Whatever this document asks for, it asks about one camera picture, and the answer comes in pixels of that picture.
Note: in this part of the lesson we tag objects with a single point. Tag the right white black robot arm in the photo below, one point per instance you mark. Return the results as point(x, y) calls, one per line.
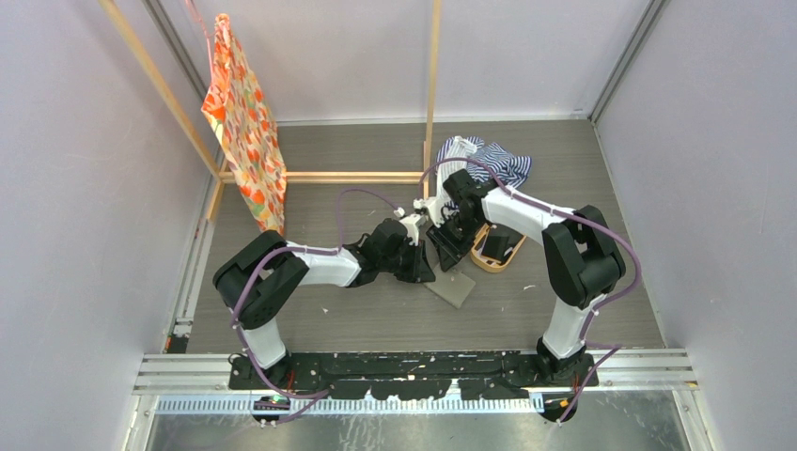
point(582, 258)

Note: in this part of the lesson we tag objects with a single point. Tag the blue white striped cloth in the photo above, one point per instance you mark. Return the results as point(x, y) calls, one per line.
point(513, 170)

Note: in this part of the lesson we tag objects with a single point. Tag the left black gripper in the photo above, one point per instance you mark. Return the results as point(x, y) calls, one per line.
point(419, 271)

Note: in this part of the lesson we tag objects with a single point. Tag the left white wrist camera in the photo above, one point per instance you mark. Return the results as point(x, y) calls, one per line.
point(413, 224)

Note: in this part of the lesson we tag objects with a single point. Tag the black card in tray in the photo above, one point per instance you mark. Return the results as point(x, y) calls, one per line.
point(499, 243)

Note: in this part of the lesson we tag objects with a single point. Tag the clear grey card holder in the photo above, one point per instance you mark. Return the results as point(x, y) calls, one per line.
point(453, 286)

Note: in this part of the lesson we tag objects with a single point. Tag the yellow oval tray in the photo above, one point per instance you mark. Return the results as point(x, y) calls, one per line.
point(487, 264)

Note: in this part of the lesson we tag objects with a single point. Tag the wooden rack frame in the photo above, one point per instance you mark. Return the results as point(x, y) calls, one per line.
point(219, 171)

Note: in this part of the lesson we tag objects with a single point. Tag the orange floral cloth bag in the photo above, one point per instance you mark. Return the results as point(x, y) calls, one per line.
point(243, 124)

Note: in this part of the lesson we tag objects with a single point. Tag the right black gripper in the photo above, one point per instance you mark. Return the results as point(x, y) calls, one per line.
point(449, 252)

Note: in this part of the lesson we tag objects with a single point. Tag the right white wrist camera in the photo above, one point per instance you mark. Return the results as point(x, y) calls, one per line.
point(433, 208)

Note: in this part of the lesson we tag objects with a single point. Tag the aluminium rail frame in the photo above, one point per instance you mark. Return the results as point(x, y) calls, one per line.
point(644, 400)

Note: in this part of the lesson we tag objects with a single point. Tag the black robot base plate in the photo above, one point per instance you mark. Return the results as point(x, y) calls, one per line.
point(503, 374)

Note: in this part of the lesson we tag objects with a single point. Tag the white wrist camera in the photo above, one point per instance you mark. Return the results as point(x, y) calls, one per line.
point(413, 224)
point(433, 208)

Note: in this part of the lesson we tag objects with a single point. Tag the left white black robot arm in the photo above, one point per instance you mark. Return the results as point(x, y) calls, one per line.
point(258, 281)

